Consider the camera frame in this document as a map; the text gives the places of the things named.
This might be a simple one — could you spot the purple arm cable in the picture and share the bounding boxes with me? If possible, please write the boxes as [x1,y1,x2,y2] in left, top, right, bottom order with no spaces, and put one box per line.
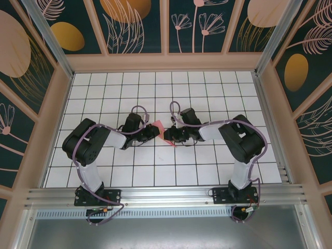
[169,100,268,224]
[72,105,150,227]

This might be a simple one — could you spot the dark wall panel pink leaves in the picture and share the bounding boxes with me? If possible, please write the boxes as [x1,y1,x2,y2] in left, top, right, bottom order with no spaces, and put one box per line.
[293,94,332,186]

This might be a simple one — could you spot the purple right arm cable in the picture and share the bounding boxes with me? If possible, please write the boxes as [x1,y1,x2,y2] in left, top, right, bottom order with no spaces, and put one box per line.
[169,100,268,224]

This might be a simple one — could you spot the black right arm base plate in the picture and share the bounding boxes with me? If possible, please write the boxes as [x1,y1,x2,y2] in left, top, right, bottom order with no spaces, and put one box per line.
[211,187,259,205]

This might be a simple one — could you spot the pink paper sheet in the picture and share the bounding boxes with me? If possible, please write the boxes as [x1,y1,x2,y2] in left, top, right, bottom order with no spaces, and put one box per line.
[153,119,177,148]

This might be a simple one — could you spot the dark wall panel pink flowers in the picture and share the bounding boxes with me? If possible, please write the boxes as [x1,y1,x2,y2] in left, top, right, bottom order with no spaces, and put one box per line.
[165,0,234,55]

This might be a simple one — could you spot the dark wall panel orange oval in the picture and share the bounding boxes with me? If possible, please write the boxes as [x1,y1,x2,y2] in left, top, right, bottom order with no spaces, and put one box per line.
[33,0,107,56]

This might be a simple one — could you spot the small electronics board with connector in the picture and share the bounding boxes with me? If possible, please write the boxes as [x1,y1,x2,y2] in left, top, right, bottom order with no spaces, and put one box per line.
[232,204,261,217]
[86,206,113,216]

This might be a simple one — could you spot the perforated metal cable tray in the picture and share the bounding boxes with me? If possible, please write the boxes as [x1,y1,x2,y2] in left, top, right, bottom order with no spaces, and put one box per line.
[36,209,236,219]

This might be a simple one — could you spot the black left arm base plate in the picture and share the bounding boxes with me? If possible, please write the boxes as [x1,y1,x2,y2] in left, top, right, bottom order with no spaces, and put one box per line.
[74,188,122,208]

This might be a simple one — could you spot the dark wall panel single flower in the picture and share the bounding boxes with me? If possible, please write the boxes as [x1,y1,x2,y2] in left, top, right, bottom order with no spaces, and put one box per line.
[0,87,37,189]

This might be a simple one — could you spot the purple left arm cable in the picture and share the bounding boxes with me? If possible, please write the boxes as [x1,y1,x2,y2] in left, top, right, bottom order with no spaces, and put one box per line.
[72,105,150,227]

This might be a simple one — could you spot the aluminium frame bar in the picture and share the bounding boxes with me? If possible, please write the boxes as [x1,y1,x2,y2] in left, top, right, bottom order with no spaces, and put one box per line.
[295,204,321,249]
[14,207,36,249]

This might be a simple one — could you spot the dark wall panel peach circle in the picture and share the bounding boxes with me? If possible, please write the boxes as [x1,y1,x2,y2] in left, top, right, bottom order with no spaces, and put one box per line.
[227,0,289,54]
[0,0,58,117]

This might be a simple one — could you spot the grey metal sheet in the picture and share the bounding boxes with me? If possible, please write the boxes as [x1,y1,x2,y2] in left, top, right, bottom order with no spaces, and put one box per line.
[24,217,313,249]

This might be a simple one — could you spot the dark wall panel leaf drawings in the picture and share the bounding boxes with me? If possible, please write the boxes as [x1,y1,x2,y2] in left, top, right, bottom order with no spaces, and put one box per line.
[89,0,167,55]

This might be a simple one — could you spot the long aluminium mounting rail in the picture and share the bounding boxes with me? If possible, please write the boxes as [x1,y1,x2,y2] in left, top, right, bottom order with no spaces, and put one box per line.
[24,183,309,208]

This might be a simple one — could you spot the aluminium corner post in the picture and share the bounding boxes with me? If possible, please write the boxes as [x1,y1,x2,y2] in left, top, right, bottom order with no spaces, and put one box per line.
[255,0,305,76]
[21,0,75,79]

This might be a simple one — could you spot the dark wall panel feather drawing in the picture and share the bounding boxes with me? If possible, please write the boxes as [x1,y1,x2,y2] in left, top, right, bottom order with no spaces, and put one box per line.
[271,0,332,114]

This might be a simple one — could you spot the aluminium table side rail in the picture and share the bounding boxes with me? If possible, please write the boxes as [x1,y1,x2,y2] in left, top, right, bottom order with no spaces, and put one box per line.
[252,72,295,185]

